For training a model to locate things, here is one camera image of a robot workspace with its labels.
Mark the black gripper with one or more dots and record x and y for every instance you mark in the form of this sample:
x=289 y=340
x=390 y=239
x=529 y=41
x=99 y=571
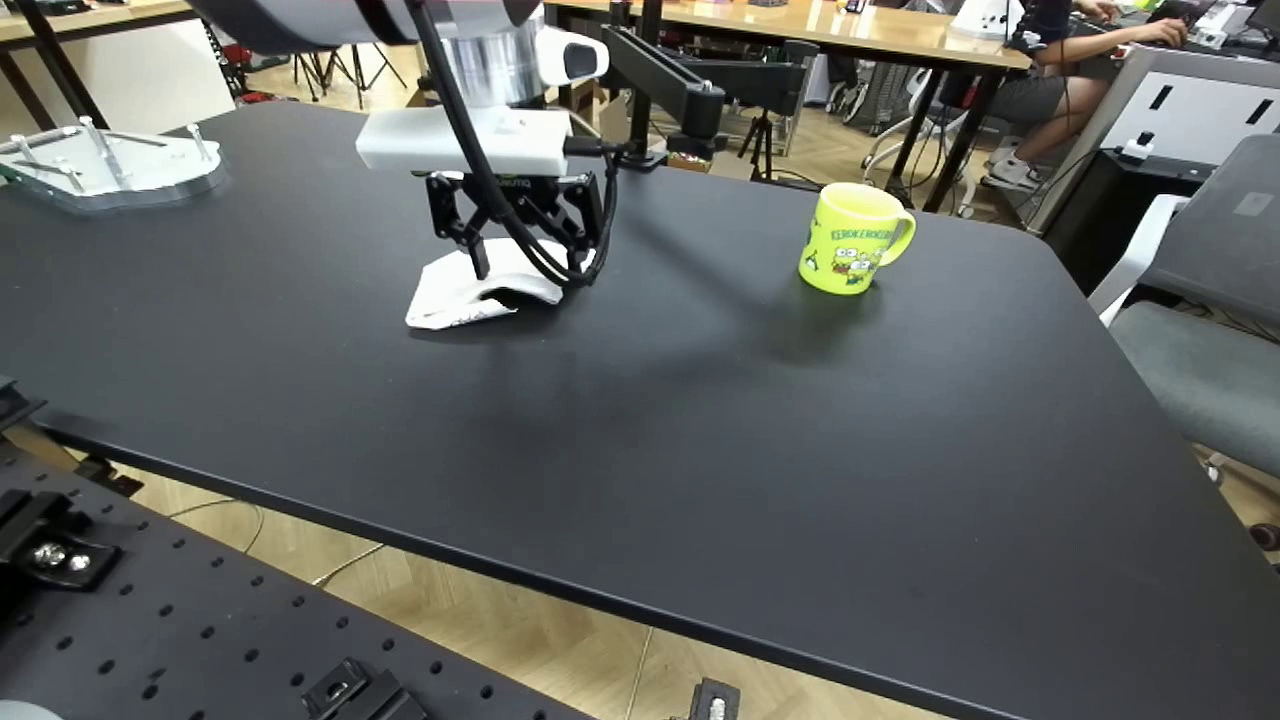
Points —
x=525 y=199

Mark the white towel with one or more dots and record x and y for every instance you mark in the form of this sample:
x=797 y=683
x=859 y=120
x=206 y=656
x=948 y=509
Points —
x=447 y=300

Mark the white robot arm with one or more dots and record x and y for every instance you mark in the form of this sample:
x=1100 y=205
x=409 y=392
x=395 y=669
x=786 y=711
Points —
x=484 y=64

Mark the black tripod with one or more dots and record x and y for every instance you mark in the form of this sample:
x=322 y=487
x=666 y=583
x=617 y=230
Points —
x=761 y=140

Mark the yellow-green mug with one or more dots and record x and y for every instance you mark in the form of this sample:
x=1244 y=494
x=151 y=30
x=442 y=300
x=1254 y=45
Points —
x=846 y=247

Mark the long wooden table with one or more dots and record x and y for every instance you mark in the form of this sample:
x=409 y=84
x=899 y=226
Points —
x=854 y=35

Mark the black perforated mounting board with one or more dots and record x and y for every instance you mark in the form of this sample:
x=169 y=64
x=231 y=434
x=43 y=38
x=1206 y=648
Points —
x=202 y=624

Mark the seated person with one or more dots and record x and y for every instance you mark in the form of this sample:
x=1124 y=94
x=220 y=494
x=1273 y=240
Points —
x=1067 y=114

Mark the grey office chair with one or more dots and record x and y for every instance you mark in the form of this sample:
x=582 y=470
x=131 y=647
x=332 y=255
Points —
x=1200 y=362

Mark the grey cabinet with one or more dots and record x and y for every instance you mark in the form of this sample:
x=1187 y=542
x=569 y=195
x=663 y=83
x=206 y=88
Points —
x=1200 y=114

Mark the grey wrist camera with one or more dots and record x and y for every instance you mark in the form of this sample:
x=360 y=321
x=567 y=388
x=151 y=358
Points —
x=455 y=140

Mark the black bracket with silver screws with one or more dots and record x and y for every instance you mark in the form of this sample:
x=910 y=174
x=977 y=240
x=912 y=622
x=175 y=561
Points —
x=54 y=553

